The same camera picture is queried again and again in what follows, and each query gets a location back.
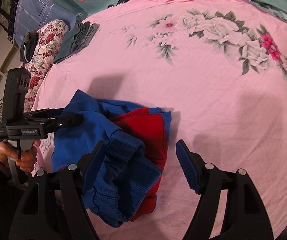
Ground dark grey pouch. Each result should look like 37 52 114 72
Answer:
20 30 39 63

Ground left hand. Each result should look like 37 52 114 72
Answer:
0 139 42 173

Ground blue plaid pillow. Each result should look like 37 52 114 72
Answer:
13 0 80 46

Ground blue and red pants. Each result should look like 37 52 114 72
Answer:
52 90 172 228

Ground red floral rolled blanket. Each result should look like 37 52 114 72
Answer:
20 20 69 112

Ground folded dark green garment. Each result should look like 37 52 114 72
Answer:
54 22 99 64

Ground pink floral bed sheet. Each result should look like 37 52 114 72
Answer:
33 0 287 239

